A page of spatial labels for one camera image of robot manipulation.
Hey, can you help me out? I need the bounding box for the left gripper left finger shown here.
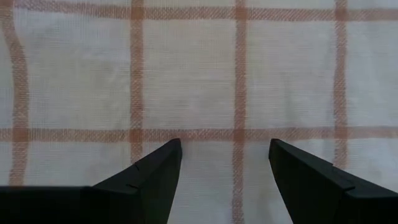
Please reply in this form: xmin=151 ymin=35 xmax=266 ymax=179
xmin=0 ymin=138 xmax=183 ymax=224

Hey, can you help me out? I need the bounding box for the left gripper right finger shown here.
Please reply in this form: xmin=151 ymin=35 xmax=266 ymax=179
xmin=269 ymin=138 xmax=398 ymax=224

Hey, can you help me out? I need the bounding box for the white red-checked towel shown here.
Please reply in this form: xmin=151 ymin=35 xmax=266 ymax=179
xmin=0 ymin=0 xmax=398 ymax=224

